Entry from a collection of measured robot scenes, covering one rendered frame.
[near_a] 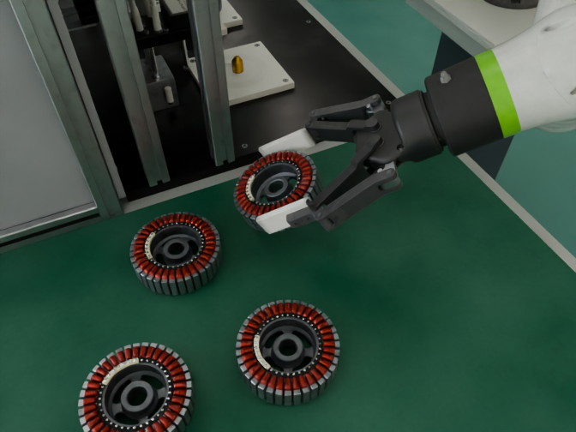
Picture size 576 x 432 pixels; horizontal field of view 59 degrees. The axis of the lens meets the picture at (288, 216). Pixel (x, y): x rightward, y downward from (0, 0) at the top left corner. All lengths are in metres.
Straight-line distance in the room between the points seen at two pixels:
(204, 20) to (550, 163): 1.68
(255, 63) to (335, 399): 0.61
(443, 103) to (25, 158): 0.48
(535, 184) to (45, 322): 1.70
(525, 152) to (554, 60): 1.60
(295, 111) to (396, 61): 1.66
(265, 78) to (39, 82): 0.41
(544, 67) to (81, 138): 0.51
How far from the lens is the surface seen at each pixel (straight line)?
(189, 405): 0.55
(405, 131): 0.55
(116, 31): 0.62
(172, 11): 0.82
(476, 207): 0.77
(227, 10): 1.12
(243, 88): 0.89
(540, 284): 0.71
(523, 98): 0.54
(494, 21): 1.18
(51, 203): 0.73
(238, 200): 0.63
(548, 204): 1.96
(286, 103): 0.87
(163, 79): 0.85
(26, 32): 0.58
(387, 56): 2.52
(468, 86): 0.54
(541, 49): 0.55
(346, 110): 0.64
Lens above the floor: 1.28
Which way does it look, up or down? 49 degrees down
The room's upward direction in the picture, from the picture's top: straight up
